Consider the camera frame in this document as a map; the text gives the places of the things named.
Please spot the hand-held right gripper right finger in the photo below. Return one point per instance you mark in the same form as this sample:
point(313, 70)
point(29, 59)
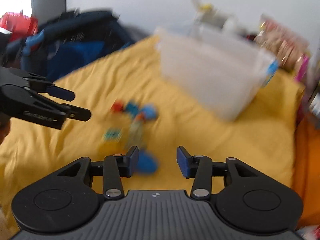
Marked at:
point(182, 162)

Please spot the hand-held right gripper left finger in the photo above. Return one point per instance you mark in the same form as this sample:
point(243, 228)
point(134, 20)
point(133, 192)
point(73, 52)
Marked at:
point(132, 162)

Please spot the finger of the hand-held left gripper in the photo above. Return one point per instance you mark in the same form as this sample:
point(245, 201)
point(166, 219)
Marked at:
point(75, 113)
point(61, 92)

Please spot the blue round toy piece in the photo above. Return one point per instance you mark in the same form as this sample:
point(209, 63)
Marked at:
point(148, 163)

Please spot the white plastic storage bin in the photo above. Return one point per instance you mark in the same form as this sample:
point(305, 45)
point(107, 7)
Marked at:
point(215, 75)

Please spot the yellow cloth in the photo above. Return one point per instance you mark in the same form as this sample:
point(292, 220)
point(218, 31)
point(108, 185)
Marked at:
point(75, 80)

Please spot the green building brick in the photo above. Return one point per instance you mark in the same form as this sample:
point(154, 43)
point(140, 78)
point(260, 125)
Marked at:
point(112, 135)

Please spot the small red building block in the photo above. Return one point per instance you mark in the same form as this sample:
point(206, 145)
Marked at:
point(117, 106)

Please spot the small orange toy piece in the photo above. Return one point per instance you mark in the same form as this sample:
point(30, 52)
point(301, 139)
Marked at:
point(140, 116)

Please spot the dark blue backpack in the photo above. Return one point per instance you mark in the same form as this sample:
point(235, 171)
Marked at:
point(70, 45)

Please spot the teal blue building brick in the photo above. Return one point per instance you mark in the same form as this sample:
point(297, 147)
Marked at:
point(131, 108)

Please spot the red bag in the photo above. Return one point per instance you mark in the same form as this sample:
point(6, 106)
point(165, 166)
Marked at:
point(18, 25)

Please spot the orange cardboard box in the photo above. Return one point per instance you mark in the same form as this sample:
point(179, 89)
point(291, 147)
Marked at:
point(308, 160)

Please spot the white plush toy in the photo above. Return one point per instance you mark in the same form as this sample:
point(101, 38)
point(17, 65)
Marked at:
point(230, 21)

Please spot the plastic bag of wooden toys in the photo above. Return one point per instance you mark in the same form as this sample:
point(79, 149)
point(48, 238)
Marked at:
point(282, 42)

